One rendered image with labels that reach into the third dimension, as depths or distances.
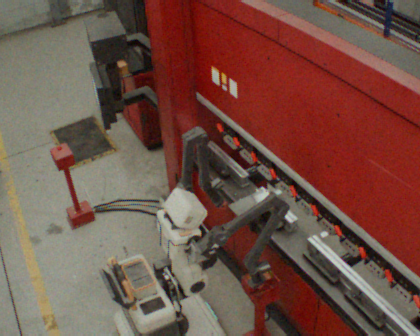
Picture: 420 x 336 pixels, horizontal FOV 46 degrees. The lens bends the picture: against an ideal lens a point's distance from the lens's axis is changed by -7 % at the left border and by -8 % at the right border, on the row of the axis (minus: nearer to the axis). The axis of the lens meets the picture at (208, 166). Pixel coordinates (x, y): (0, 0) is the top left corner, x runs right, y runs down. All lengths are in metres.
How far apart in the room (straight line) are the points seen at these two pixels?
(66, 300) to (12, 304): 0.48
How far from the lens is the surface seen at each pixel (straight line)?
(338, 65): 2.36
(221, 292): 4.17
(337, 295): 3.07
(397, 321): 2.91
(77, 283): 4.44
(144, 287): 3.08
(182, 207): 2.85
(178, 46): 3.56
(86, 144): 5.92
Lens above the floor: 3.29
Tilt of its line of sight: 38 degrees down
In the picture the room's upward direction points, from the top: 5 degrees counter-clockwise
